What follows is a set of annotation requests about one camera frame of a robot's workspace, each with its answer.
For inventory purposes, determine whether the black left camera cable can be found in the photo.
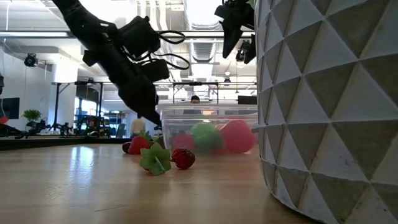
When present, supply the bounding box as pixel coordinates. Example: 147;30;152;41
155;29;191;71

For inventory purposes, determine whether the black ceiling spot lamp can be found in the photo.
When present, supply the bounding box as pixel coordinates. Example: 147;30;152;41
235;40;251;62
24;52;39;68

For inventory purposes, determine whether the white geometric planter pot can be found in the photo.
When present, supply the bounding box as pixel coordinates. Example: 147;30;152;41
254;0;398;224

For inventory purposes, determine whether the black wall monitor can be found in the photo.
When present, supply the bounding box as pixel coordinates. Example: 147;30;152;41
0;97;21;120

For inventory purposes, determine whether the large glossy red fruit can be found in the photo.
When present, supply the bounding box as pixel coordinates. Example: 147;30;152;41
219;119;256;154

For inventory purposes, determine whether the person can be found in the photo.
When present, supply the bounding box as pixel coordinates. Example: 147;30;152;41
130;112;146;138
183;95;203;115

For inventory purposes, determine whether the black background rig frame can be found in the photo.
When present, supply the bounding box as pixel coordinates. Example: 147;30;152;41
172;82;220;106
51;81;105;138

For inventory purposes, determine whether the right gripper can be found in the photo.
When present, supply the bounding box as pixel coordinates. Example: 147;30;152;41
214;0;257;65

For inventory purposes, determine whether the red toy strawberry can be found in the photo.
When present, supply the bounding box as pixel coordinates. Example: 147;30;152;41
172;133;196;151
128;130;153;156

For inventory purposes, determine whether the green potted plant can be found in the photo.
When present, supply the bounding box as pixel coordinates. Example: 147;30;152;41
21;109;43;124

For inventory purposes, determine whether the strawberry with big green leaves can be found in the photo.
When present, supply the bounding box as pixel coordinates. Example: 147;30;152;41
139;142;172;177

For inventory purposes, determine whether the black overhead beam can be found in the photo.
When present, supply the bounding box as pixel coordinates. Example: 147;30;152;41
0;30;256;39

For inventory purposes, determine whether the green toy fruit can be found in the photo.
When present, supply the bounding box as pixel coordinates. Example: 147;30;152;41
191;122;222;153

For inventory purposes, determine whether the blue storage rack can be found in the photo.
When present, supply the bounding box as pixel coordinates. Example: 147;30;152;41
105;111;129;138

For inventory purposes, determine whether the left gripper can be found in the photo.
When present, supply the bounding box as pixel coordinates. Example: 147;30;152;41
82;37;170;127

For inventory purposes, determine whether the clear plastic tupperware container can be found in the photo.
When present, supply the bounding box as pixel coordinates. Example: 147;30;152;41
157;104;259;155

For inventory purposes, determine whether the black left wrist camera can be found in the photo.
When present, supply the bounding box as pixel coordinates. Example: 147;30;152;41
119;15;161;58

